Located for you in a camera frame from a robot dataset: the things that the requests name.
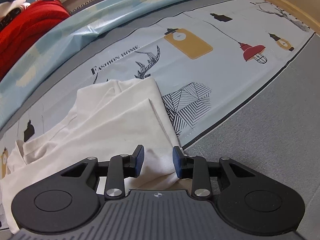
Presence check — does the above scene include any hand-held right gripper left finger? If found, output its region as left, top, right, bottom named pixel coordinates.
left=60, top=144, right=145, bottom=201

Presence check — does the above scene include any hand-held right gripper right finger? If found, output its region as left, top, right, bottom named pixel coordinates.
left=172, top=146, right=254, bottom=201

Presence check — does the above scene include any white garment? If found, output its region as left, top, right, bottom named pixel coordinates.
left=0, top=77, right=184, bottom=234

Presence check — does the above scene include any grey printed bed sheet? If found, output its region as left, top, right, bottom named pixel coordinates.
left=0, top=0, right=320, bottom=240

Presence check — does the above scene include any light blue patterned sheet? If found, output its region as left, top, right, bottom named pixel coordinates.
left=0, top=0, right=240, bottom=128

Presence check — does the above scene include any red quilt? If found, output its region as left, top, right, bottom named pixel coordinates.
left=0, top=0, right=71, bottom=79

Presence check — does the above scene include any dark-edged patterned folded blanket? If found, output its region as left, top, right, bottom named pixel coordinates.
left=0, top=6, right=25, bottom=29

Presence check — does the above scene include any wooden bed frame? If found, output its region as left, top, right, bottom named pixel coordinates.
left=231, top=0, right=320, bottom=38

